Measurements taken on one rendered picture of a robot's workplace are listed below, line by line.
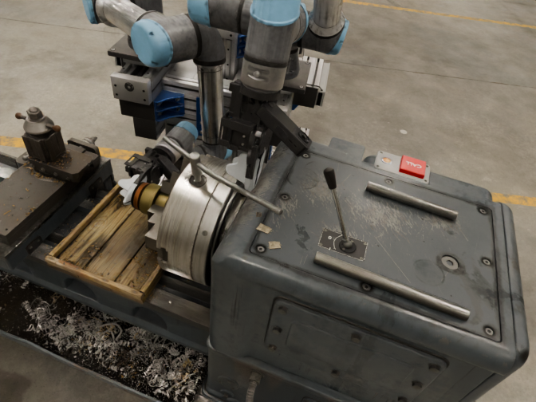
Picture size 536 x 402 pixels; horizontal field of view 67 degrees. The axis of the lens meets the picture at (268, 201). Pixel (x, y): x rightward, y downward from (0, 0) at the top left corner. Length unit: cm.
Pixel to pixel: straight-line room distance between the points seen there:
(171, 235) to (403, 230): 50
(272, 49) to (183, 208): 40
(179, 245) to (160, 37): 53
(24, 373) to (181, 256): 134
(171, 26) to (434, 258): 83
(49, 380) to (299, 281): 153
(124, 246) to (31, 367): 102
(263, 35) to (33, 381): 179
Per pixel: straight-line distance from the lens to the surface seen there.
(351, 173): 97
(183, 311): 114
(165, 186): 106
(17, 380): 215
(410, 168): 103
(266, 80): 69
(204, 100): 128
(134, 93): 155
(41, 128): 131
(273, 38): 67
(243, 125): 72
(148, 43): 113
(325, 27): 136
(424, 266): 85
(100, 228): 132
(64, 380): 208
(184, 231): 90
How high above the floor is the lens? 186
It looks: 45 degrees down
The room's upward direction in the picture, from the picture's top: 9 degrees clockwise
